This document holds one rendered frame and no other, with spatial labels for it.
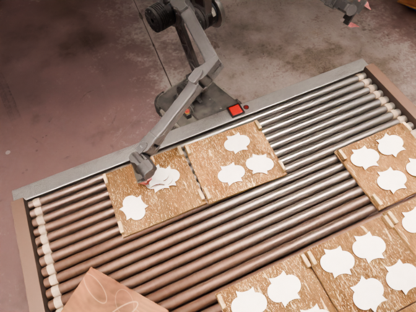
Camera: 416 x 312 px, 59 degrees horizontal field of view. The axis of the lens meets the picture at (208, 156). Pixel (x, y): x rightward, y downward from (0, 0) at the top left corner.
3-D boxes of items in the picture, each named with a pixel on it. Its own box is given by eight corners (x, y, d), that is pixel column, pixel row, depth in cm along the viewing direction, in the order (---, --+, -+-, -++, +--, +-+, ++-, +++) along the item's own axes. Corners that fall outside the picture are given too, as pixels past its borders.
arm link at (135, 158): (136, 147, 158) (125, 155, 156) (145, 158, 155) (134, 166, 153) (140, 155, 163) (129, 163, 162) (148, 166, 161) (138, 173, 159)
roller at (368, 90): (34, 221, 175) (30, 217, 171) (371, 87, 212) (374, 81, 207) (36, 229, 173) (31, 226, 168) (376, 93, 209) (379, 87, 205)
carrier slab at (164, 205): (103, 176, 181) (102, 174, 180) (180, 147, 189) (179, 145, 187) (123, 238, 164) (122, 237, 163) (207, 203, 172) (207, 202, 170)
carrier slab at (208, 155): (184, 147, 189) (183, 145, 187) (255, 122, 196) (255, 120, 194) (208, 205, 171) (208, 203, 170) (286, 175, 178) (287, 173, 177)
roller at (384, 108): (40, 249, 168) (35, 246, 163) (387, 105, 204) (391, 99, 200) (42, 259, 165) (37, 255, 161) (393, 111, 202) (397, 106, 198)
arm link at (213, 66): (231, 73, 156) (223, 62, 147) (204, 90, 159) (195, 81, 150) (191, 1, 172) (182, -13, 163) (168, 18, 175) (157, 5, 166)
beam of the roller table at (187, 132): (17, 195, 185) (11, 190, 180) (359, 65, 224) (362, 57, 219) (19, 210, 181) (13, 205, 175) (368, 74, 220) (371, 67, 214)
